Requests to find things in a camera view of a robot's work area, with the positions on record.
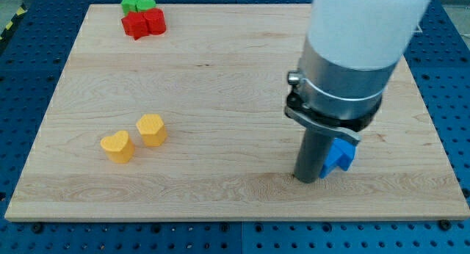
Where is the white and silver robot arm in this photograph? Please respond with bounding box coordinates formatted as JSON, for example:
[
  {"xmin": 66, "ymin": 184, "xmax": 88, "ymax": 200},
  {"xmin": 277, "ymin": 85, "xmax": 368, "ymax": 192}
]
[{"xmin": 285, "ymin": 0, "xmax": 431, "ymax": 146}]

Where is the red star block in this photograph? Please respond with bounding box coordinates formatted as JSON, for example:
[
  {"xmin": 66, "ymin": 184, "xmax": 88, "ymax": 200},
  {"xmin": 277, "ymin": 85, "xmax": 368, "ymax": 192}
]
[{"xmin": 121, "ymin": 11, "xmax": 150, "ymax": 40}]

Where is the green round block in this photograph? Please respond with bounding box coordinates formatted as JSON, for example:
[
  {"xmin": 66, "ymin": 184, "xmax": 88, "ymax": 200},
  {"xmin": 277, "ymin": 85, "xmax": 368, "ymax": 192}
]
[{"xmin": 136, "ymin": 0, "xmax": 156, "ymax": 12}]

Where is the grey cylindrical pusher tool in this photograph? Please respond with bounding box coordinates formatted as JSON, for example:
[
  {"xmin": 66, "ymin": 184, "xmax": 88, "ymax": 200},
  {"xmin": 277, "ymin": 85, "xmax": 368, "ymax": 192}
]
[{"xmin": 294, "ymin": 129, "xmax": 334, "ymax": 184}]

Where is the red cylinder block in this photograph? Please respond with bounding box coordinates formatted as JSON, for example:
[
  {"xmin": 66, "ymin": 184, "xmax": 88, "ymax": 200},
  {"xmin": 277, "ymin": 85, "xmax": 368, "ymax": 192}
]
[{"xmin": 143, "ymin": 8, "xmax": 167, "ymax": 35}]

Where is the wooden board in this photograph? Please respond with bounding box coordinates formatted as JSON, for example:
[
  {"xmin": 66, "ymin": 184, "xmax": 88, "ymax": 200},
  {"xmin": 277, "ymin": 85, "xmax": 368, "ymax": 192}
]
[{"xmin": 5, "ymin": 4, "xmax": 469, "ymax": 222}]

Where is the green star block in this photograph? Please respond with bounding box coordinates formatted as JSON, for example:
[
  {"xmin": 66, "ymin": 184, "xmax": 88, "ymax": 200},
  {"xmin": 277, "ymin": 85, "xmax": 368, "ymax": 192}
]
[{"xmin": 120, "ymin": 0, "xmax": 141, "ymax": 15}]

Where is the blue angular block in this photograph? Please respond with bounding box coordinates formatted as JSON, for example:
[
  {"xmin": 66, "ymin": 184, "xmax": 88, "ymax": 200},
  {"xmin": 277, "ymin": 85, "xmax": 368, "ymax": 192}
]
[{"xmin": 319, "ymin": 138, "xmax": 356, "ymax": 178}]

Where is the yellow heart block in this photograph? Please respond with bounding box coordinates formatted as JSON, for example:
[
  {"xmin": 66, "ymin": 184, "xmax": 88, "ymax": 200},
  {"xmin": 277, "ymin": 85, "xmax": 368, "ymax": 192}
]
[{"xmin": 100, "ymin": 130, "xmax": 135, "ymax": 164}]

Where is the yellow hexagon block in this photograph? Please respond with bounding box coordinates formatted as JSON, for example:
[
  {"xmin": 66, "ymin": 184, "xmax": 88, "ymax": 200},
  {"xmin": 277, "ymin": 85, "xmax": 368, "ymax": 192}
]
[{"xmin": 136, "ymin": 114, "xmax": 167, "ymax": 147}]

